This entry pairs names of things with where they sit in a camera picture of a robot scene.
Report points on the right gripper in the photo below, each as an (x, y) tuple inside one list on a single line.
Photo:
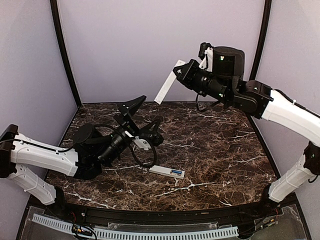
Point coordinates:
[(185, 76)]

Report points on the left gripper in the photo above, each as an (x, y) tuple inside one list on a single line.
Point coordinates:
[(128, 123)]

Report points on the white remote battery cover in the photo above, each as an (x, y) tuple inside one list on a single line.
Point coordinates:
[(165, 88)]

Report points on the blue battery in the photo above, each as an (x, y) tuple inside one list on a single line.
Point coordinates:
[(176, 172)]

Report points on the white remote control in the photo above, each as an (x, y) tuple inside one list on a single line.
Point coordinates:
[(165, 171)]

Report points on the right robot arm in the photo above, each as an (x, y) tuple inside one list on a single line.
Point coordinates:
[(220, 76)]

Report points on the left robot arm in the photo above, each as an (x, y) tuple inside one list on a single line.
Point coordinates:
[(93, 146)]

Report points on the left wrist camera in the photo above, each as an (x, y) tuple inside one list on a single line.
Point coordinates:
[(148, 138)]

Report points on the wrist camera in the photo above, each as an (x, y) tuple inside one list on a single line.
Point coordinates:
[(148, 138), (206, 53)]

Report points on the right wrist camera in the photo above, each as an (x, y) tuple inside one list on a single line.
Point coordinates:
[(206, 53)]

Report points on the right black frame post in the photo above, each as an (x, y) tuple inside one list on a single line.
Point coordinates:
[(261, 39)]

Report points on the black frame post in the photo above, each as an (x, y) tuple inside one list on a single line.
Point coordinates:
[(63, 52), (261, 39)]

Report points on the white slotted cable duct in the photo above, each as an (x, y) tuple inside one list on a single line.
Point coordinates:
[(117, 231)]

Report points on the left black frame post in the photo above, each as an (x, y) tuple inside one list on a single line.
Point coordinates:
[(63, 52)]

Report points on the black front rail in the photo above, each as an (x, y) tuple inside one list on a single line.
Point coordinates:
[(97, 216)]

